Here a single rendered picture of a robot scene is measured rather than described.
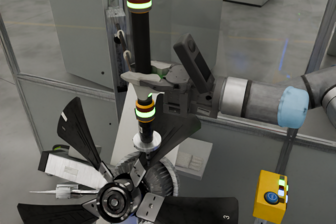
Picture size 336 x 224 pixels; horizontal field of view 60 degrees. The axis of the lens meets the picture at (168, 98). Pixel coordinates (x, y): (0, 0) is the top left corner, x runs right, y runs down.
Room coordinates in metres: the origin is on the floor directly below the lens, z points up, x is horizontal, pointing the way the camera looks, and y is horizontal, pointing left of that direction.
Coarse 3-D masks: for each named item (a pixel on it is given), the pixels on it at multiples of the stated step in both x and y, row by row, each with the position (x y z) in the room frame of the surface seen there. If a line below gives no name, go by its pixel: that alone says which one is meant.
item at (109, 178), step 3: (102, 165) 0.62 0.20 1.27; (99, 168) 0.65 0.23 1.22; (102, 168) 0.63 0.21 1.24; (105, 168) 0.61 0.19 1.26; (99, 171) 0.66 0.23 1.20; (102, 171) 0.64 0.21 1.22; (108, 171) 0.61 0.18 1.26; (108, 174) 0.61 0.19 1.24; (105, 177) 0.63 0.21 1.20; (108, 177) 0.61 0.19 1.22; (111, 177) 0.59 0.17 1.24; (105, 180) 0.63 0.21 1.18; (108, 180) 0.62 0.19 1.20; (111, 180) 0.60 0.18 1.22
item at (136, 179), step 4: (136, 164) 0.64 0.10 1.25; (140, 164) 0.63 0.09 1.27; (132, 168) 0.64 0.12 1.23; (136, 168) 0.63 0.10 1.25; (140, 168) 0.61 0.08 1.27; (132, 172) 0.63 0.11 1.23; (140, 172) 0.60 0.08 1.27; (144, 172) 0.58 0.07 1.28; (132, 176) 0.61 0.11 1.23; (136, 176) 0.60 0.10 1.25; (140, 176) 0.58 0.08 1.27; (132, 180) 0.59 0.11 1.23; (136, 180) 0.58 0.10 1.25; (136, 184) 0.56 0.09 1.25
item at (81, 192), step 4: (40, 192) 0.68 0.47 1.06; (44, 192) 0.67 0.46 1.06; (48, 192) 0.67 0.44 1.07; (52, 192) 0.67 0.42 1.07; (72, 192) 0.65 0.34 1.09; (76, 192) 0.65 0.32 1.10; (80, 192) 0.65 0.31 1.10; (84, 192) 0.64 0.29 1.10; (88, 192) 0.64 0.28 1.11; (92, 192) 0.64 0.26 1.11; (96, 192) 0.64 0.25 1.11
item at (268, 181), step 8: (264, 176) 0.74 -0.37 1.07; (272, 176) 0.74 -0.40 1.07; (264, 184) 0.70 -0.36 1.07; (272, 184) 0.70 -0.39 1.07; (280, 184) 0.70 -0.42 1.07; (256, 192) 0.69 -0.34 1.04; (264, 192) 0.67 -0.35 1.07; (256, 200) 0.63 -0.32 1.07; (264, 200) 0.63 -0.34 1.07; (256, 208) 0.63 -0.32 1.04; (264, 208) 0.62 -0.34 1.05; (272, 208) 0.61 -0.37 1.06; (280, 208) 0.60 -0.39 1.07; (256, 216) 0.62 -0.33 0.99; (264, 216) 0.61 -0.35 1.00; (272, 216) 0.61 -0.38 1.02; (280, 216) 0.60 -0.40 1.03
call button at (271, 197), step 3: (270, 192) 0.66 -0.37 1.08; (267, 195) 0.65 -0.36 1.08; (270, 195) 0.65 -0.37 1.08; (273, 195) 0.65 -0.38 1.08; (276, 195) 0.65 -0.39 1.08; (267, 198) 0.64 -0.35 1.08; (270, 198) 0.63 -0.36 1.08; (273, 198) 0.63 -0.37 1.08; (276, 198) 0.63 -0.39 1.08; (270, 201) 0.63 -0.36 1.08; (273, 201) 0.62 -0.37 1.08
